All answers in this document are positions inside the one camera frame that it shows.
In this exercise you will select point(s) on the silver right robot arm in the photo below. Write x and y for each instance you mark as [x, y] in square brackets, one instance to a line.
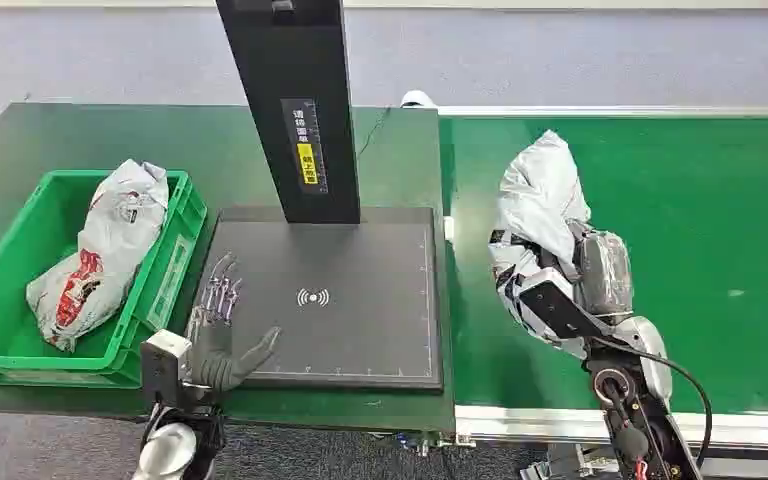
[642, 411]

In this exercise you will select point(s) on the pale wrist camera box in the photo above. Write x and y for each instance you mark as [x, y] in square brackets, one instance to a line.
[162, 361]
[556, 308]

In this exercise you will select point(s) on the black scanner base plate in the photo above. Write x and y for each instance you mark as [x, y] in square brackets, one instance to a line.
[357, 265]

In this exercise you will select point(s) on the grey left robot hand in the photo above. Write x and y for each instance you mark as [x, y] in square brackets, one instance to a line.
[215, 351]

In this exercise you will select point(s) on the grey plastic parcel bag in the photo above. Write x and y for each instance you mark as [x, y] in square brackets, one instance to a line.
[540, 192]

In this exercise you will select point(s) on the green conveyor belt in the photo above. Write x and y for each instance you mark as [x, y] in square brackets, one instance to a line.
[689, 218]

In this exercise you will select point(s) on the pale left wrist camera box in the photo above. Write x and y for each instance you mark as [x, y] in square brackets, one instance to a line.
[162, 361]

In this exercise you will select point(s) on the black scanner post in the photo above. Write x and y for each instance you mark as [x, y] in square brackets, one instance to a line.
[291, 79]

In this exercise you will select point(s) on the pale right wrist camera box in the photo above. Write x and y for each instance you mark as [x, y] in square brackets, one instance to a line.
[556, 308]

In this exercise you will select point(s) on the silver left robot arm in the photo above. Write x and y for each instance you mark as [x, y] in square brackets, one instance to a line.
[168, 450]

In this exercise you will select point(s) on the grey conveyor leg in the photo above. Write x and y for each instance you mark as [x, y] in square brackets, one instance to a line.
[569, 464]

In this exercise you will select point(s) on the green plastic crate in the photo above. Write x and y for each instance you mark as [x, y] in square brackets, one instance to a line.
[0, 324]

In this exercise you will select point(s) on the metal bracket under table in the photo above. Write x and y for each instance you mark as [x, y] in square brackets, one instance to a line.
[434, 442]

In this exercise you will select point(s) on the grey parcel with red print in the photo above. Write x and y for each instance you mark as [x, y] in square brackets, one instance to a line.
[116, 238]

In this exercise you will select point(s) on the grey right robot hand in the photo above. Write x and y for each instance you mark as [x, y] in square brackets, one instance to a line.
[602, 278]

